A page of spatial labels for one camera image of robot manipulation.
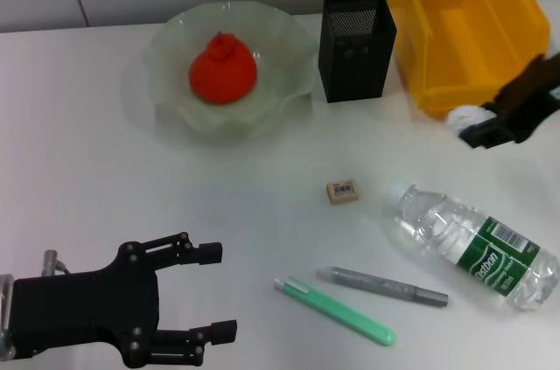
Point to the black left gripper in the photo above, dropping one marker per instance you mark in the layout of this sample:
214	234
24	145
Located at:
87	309

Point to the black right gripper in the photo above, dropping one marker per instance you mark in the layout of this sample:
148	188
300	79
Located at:
536	99

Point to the white paper ball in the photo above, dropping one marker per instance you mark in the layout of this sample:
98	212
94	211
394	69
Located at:
466	118

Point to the mint green pen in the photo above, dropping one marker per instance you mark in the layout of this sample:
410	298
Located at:
332	306

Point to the clear green-label water bottle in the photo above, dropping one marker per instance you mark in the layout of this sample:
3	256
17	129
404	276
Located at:
446	230

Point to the orange mandarin fruit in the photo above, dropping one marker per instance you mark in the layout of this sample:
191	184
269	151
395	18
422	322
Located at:
223	74

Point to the black mesh pen holder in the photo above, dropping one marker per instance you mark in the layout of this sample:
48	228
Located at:
354	64

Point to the grey marker pen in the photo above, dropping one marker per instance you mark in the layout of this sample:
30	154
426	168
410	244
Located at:
372	282

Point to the beige eraser with barcode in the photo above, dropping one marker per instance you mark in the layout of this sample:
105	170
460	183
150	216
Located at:
344	191

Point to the green glass fruit bowl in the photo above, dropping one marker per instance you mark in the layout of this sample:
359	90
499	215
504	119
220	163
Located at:
271	94

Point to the yellow plastic bin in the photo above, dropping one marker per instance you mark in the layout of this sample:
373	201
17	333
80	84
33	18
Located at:
464	46

